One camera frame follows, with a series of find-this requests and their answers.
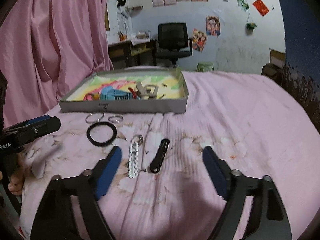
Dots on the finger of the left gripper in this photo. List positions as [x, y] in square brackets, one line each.
[27, 122]
[34, 131]

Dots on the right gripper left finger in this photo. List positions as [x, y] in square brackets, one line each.
[96, 182]

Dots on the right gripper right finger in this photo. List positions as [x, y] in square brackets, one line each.
[222, 176]

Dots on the person's left hand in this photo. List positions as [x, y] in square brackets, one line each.
[15, 185]

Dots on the blue hair claw clip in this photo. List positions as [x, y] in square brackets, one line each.
[109, 93]

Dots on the pink curtain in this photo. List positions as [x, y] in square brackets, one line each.
[47, 48]

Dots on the beige hair claw clip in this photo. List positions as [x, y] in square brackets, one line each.
[147, 91]

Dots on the dark wooden desk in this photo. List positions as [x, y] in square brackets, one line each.
[130, 54]

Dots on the grey colourful cardboard box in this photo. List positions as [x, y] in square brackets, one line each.
[172, 93]

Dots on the green plastic stool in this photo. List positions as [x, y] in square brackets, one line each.
[205, 67]

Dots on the cardboard boxes pile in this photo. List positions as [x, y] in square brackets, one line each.
[275, 68]

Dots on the black office chair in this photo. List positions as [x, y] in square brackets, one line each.
[173, 42]

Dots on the cartoon poster lower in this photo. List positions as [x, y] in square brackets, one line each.
[199, 40]

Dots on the cartoon poster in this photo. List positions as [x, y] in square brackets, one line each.
[213, 26]
[199, 40]

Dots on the hanging green plant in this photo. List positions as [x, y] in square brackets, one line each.
[250, 24]

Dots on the cartoon poster upper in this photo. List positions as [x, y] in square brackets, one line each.
[213, 26]

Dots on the blue patterned fabric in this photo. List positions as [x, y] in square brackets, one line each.
[301, 71]

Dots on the red paper square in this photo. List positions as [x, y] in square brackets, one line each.
[261, 7]

